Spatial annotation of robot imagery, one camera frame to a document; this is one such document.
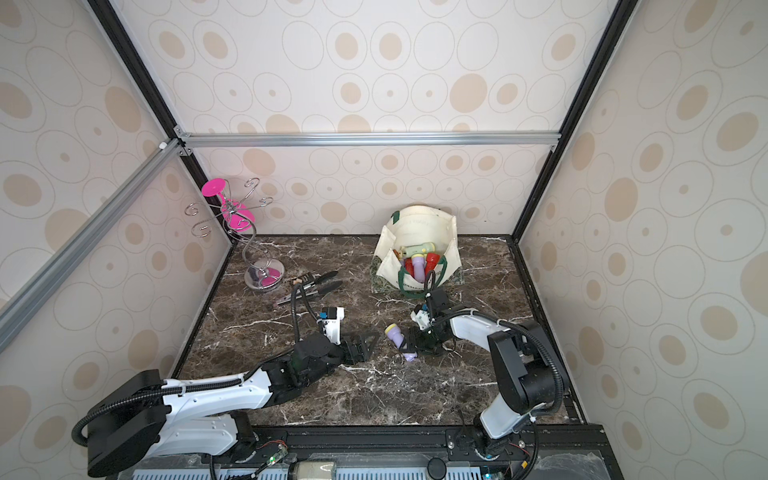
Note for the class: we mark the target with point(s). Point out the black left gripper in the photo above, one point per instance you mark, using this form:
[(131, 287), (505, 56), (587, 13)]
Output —
[(363, 352)]

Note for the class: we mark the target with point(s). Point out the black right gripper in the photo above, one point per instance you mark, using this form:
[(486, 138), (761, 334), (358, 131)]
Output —
[(422, 339)]

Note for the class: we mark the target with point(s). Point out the purple flashlight horizontal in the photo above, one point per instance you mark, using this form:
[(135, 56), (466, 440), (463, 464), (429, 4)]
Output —
[(396, 336)]

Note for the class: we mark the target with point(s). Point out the red flashlight horizontal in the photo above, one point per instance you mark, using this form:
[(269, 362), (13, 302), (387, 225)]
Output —
[(408, 265)]

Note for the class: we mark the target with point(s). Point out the purple flashlight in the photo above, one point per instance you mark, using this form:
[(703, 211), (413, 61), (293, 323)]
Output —
[(418, 262)]

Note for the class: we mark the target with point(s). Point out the red flashlight with logo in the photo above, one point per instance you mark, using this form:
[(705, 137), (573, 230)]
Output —
[(431, 262)]

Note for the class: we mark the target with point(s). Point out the green flashlight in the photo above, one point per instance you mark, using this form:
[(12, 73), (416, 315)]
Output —
[(422, 248)]

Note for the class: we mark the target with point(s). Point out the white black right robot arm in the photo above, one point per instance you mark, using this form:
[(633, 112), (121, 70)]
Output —
[(528, 373)]

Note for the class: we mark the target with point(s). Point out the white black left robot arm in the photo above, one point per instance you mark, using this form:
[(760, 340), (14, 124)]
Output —
[(149, 416)]

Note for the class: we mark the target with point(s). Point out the cream green tote bag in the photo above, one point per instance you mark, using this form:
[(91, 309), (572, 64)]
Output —
[(411, 226)]

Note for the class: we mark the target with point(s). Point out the black metal tongs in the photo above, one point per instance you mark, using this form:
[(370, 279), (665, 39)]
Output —
[(315, 287)]

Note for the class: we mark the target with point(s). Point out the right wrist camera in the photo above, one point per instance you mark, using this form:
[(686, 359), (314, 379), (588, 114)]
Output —
[(422, 317)]

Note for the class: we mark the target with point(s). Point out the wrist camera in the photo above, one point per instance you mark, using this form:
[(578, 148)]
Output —
[(422, 317), (330, 320)]

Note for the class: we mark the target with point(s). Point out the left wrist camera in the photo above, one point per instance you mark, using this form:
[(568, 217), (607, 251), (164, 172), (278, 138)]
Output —
[(330, 320)]

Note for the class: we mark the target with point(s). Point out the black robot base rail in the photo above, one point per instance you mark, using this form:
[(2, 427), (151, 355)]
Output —
[(400, 452)]

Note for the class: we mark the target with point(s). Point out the aluminium frame rail back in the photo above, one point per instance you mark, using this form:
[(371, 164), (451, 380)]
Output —
[(369, 139)]

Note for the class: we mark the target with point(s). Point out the aluminium frame rail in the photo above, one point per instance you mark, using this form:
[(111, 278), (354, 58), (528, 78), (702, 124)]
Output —
[(20, 309), (369, 139)]

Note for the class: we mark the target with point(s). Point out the aluminium frame rail left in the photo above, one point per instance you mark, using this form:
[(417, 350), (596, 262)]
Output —
[(20, 309)]

